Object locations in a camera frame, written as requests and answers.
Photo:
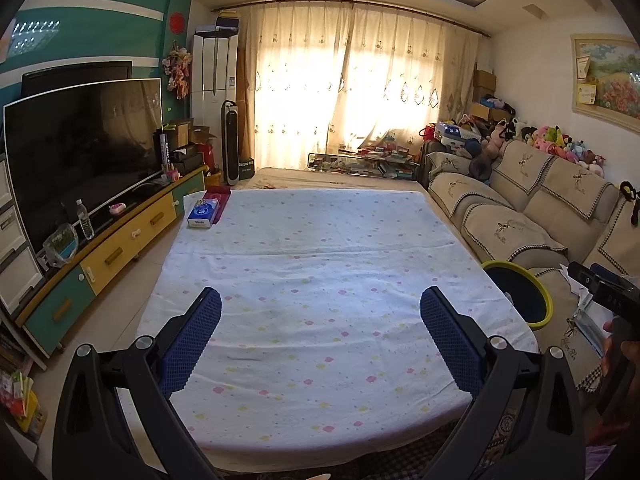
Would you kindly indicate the cluttered glass coffee table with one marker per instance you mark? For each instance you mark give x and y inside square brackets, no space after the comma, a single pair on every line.
[365,162]

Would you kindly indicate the large black television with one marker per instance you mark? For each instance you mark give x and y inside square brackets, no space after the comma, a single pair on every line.
[85,160]

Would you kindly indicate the white standing air conditioner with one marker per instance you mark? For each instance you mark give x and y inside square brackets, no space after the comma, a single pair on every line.
[215,85]

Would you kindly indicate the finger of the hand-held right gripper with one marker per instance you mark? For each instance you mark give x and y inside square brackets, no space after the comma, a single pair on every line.
[612,275]
[612,297]

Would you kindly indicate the person's right hand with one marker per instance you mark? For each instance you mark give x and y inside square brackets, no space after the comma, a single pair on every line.
[608,347]

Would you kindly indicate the clear plastic bag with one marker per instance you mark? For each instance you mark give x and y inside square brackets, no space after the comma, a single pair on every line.
[587,330]

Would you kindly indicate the black box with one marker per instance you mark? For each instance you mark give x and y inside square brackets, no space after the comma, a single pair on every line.
[246,170]

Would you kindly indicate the hanging flower decoration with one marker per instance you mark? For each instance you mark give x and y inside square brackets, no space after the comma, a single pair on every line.
[177,70]

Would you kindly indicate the cream embroidered curtain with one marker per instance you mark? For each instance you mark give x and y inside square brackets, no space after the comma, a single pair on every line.
[310,80]

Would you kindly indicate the row of plush toys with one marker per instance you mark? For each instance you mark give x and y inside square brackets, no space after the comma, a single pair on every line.
[555,145]

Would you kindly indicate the black bin with yellow rim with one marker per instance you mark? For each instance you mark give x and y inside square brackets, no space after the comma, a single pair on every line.
[515,290]

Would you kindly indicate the curtain rod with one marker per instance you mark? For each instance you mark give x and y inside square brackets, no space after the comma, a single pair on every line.
[350,4]

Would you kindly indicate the beige sofa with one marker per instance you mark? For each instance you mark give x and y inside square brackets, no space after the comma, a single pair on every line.
[525,200]

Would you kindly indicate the framed flower painting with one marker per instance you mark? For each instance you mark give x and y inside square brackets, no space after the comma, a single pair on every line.
[612,77]

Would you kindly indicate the open cardboard boxes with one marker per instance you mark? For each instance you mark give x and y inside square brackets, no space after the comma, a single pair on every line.
[187,140]

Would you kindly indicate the black and white tower fan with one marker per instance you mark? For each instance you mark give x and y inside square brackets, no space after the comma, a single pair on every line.
[231,140]

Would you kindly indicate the clear water bottle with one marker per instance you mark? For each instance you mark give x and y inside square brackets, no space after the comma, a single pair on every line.
[85,220]

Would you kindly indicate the stack of cardboard boxes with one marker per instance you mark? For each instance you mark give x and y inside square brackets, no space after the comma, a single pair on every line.
[484,90]

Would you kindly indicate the black plush doll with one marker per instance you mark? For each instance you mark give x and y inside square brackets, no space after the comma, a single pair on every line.
[631,200]

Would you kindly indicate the red box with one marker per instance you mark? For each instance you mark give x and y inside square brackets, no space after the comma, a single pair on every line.
[217,194]

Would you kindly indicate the red round wall decoration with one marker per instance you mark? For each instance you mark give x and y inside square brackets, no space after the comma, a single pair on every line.
[176,22]

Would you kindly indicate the pile of colourful packets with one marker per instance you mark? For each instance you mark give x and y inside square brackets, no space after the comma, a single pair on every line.
[20,400]

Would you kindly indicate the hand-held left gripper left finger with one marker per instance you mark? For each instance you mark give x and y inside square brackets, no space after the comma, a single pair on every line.
[192,340]

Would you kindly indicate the white papers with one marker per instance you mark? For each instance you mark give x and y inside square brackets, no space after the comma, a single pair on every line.
[575,282]

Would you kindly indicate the blue star print case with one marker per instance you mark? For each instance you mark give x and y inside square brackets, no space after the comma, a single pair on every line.
[452,135]

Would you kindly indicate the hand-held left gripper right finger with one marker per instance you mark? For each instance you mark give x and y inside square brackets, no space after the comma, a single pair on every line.
[450,340]

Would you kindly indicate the teal and yellow television cabinet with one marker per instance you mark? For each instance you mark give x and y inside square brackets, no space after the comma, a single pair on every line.
[120,245]

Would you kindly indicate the blue tissue pack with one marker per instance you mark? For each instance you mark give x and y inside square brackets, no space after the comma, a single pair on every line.
[204,214]

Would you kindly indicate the white plastic drawer unit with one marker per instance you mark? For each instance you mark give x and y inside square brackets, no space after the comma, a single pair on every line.
[15,245]

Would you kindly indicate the dark grey neck pillow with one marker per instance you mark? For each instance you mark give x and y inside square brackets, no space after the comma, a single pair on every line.
[481,167]

